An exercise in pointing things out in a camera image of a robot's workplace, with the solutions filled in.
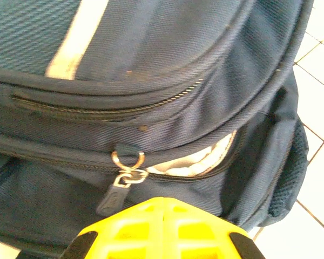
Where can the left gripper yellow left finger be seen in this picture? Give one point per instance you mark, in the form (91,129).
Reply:
(135,237)

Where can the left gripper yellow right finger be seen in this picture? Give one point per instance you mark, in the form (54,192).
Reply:
(194,237)

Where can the navy blue student backpack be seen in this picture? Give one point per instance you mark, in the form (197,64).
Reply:
(151,54)

